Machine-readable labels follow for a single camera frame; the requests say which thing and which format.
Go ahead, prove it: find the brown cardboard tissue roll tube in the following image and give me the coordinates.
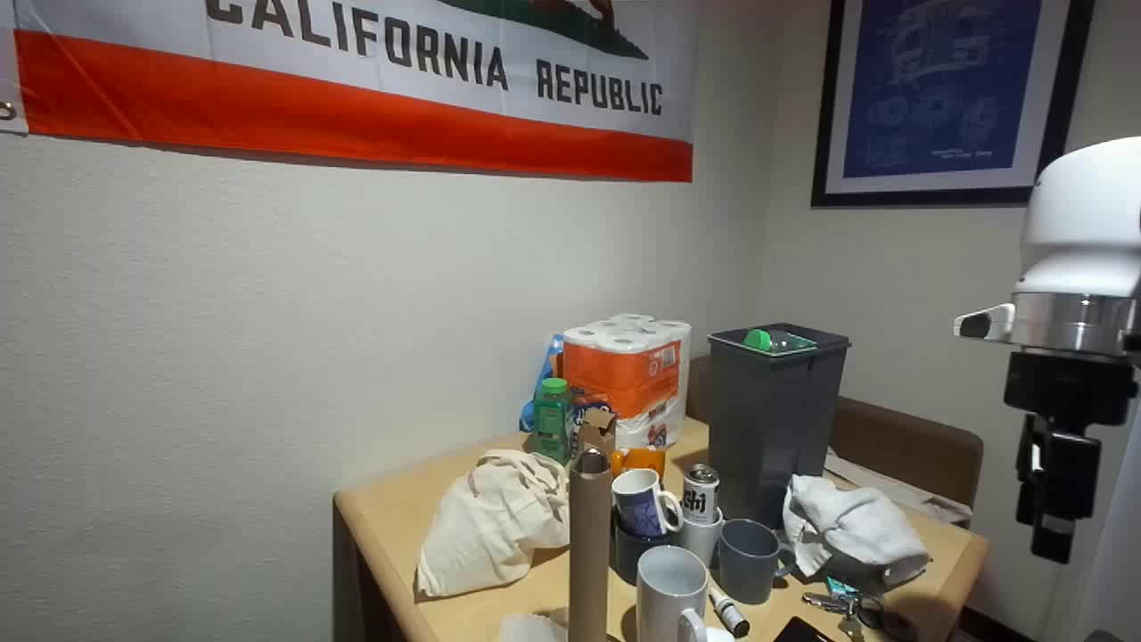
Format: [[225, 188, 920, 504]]
[[568, 447, 616, 642]]

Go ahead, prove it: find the California Republic flag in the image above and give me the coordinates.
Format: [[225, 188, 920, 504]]
[[0, 0, 700, 186]]

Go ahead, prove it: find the white box in bin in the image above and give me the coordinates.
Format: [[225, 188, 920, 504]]
[[740, 324, 820, 356]]

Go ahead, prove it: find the white marker pen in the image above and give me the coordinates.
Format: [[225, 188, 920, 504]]
[[707, 585, 752, 638]]

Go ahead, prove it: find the silver drink can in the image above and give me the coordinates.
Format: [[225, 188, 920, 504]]
[[679, 459, 723, 527]]

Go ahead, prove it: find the small grey cup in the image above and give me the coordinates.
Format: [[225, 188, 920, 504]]
[[679, 508, 727, 569]]

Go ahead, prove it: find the black phone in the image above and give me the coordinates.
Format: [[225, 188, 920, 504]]
[[770, 613, 834, 642]]

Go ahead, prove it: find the green plastic bottle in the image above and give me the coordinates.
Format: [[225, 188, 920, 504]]
[[524, 374, 581, 464]]

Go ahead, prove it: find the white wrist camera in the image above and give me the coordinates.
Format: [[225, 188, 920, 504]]
[[951, 300, 1021, 347]]

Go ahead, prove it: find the orange toilet paper pack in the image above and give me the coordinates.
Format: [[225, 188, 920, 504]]
[[561, 312, 695, 453]]

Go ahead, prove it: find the beige cloth bag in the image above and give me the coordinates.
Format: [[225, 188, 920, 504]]
[[412, 447, 576, 604]]

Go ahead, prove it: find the bunch of keys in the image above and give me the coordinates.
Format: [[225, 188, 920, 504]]
[[800, 577, 889, 634]]

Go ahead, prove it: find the blue plastic item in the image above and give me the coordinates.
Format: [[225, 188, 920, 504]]
[[518, 333, 569, 434]]

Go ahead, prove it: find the black mug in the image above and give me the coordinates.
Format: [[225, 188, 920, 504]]
[[606, 510, 689, 585]]

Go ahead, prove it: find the large plain white mug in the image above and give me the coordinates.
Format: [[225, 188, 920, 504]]
[[633, 544, 714, 642]]

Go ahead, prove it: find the black framed blue poster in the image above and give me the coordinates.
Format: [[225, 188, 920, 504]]
[[808, 0, 1099, 211]]

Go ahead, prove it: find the dark blue paper cup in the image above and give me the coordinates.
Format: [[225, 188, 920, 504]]
[[710, 514, 786, 608]]

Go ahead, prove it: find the white cloth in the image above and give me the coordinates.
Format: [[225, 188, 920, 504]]
[[781, 470, 933, 583]]

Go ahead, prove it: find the grey plastic bin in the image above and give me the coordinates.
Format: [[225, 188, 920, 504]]
[[707, 321, 855, 527]]

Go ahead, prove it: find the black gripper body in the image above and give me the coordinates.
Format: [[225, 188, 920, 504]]
[[1002, 349, 1137, 527]]

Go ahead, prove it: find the orange cup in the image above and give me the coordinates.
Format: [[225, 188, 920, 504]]
[[609, 441, 669, 478]]

